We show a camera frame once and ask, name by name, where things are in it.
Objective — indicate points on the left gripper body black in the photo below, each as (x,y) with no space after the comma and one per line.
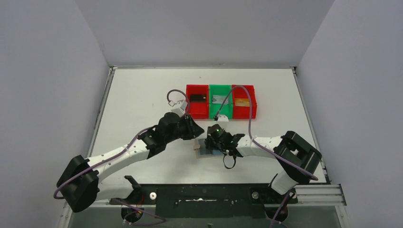
(189,127)

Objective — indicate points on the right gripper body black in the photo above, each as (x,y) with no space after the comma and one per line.
(220,146)

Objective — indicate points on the beige card holder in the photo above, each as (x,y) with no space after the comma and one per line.
(202,151)

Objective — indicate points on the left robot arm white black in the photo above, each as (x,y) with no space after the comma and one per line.
(80,184)

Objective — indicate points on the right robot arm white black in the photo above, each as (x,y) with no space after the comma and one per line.
(298,158)

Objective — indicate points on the black card in bin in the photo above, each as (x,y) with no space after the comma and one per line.
(198,98)

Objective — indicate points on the silver card in bin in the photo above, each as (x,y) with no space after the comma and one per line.
(219,99)

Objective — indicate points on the gold card in bin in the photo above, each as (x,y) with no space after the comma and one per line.
(241,102)

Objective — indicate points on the right red bin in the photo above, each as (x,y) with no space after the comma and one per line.
(243,112)

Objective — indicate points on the red bin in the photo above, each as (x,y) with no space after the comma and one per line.
(243,112)
(198,110)

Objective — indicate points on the left red bin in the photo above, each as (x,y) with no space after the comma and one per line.
(198,110)

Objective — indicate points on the green bin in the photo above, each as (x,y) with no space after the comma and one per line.
(217,94)

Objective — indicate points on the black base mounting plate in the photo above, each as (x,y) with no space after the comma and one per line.
(205,201)

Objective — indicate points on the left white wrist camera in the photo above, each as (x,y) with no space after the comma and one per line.
(178,107)

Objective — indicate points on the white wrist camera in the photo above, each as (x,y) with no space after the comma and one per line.
(221,118)
(178,107)

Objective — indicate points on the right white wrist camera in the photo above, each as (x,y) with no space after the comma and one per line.
(221,118)

